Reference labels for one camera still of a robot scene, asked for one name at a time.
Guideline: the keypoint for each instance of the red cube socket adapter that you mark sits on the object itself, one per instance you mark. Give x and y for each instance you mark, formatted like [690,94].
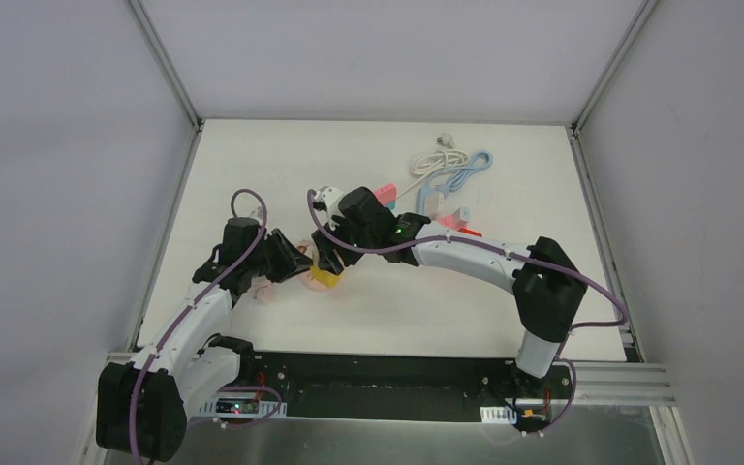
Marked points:
[470,232]

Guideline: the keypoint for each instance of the pink plug adapter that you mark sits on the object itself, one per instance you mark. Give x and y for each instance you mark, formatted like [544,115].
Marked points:
[386,194]

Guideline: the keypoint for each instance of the yellow cube socket adapter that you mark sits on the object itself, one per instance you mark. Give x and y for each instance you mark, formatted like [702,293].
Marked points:
[324,278]

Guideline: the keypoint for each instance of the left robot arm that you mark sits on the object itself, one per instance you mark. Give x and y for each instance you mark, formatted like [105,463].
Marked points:
[144,405]

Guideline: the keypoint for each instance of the white USB charger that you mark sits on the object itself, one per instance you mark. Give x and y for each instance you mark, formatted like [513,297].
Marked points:
[464,214]

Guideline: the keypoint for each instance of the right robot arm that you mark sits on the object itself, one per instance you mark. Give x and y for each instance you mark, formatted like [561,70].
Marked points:
[545,286]

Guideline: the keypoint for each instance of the round pink socket base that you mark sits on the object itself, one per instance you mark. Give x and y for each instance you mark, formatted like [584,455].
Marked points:
[309,249]

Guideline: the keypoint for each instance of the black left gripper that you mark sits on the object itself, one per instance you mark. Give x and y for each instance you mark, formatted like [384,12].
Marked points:
[284,256]

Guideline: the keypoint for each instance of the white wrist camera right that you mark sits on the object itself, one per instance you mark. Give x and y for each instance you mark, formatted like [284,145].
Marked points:
[326,200]

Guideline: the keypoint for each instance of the pink triangular power socket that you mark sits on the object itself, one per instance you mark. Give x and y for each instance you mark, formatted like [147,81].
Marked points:
[452,221]

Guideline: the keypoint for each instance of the white flat plug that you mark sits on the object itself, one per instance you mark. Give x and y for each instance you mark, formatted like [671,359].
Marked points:
[433,203]

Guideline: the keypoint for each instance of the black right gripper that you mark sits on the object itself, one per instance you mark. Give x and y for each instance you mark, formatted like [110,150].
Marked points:
[329,253]

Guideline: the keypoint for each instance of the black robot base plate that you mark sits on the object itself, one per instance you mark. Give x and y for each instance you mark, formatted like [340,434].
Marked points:
[408,388]

